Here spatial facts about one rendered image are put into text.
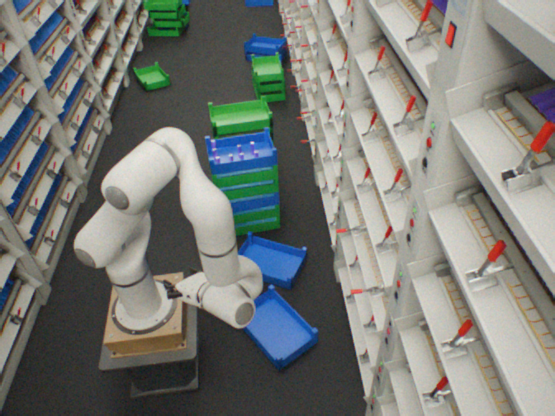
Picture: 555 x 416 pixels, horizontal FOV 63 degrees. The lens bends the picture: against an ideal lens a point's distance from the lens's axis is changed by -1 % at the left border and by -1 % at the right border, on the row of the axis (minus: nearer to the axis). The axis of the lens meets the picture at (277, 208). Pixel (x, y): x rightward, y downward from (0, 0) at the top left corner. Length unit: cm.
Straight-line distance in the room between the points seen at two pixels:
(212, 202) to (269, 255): 129
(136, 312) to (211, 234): 65
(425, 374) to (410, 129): 54
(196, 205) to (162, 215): 159
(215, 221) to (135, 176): 18
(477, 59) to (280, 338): 145
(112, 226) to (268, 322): 97
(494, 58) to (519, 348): 41
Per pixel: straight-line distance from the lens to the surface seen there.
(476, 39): 73
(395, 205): 117
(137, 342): 161
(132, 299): 151
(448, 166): 84
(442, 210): 89
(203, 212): 95
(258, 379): 186
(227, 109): 249
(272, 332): 196
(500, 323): 74
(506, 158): 69
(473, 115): 77
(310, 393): 183
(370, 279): 150
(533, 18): 61
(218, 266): 107
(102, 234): 125
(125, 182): 96
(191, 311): 171
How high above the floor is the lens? 164
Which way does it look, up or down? 41 degrees down
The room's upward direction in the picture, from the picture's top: 3 degrees counter-clockwise
